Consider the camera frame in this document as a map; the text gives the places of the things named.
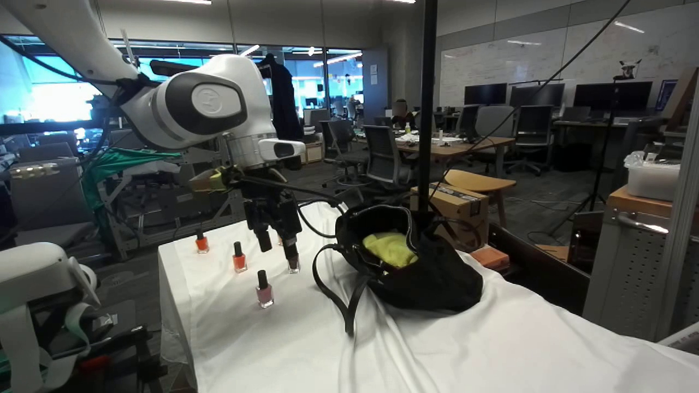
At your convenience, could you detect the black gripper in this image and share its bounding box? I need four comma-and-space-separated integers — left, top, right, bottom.
235, 164, 303, 256

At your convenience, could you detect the black hanging cable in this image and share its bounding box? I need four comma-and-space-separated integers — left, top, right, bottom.
450, 0, 634, 160

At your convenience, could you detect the grey cabinet with wooden top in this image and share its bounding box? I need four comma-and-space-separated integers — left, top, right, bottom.
581, 184, 699, 341

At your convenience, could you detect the red-orange nail polish bottle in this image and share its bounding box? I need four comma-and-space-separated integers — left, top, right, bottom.
229, 240, 249, 276
191, 228, 211, 256

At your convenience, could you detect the black tripod stand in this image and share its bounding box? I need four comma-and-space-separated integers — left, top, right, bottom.
545, 60, 643, 239

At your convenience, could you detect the black hanging jacket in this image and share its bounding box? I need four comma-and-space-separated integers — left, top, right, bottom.
257, 53, 303, 144

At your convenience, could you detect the grey armchair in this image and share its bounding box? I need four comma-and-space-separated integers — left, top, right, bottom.
4, 152, 96, 249

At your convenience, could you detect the wide black computer monitor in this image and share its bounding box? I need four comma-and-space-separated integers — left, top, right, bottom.
571, 78, 655, 116

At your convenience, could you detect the seated person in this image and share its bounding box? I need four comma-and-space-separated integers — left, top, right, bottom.
391, 97, 419, 134

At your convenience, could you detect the black vertical pole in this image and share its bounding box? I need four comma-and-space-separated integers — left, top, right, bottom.
412, 0, 440, 246

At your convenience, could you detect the green cloth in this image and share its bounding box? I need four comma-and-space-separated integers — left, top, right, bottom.
79, 147, 184, 215

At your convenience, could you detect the cardboard box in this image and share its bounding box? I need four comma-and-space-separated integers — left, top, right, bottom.
407, 182, 490, 252

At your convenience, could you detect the dark brown crate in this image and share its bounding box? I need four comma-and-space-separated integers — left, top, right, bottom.
485, 223, 593, 316

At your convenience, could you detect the black bag with strap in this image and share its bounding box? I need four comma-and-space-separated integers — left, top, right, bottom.
312, 200, 487, 338

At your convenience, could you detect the orange block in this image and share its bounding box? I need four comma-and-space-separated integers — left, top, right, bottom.
470, 243, 510, 273

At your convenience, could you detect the grey office chair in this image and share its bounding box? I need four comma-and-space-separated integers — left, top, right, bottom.
321, 118, 366, 187
359, 123, 415, 194

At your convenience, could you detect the wooden office table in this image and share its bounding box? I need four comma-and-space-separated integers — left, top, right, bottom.
391, 132, 515, 178

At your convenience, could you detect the white tablecloth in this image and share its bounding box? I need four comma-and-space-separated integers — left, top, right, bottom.
157, 196, 699, 393

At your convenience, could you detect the yellow cloth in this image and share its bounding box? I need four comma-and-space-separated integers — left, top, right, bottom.
359, 230, 419, 273

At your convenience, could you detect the black office chair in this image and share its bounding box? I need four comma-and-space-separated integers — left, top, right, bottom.
509, 103, 557, 175

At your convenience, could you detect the pink nail polish bottle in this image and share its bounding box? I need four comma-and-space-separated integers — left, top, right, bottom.
253, 269, 275, 310

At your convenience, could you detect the white plastic tub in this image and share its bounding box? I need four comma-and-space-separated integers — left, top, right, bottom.
623, 149, 684, 204

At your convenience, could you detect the aluminium frame post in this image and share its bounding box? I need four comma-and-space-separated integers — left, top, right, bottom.
656, 67, 699, 338

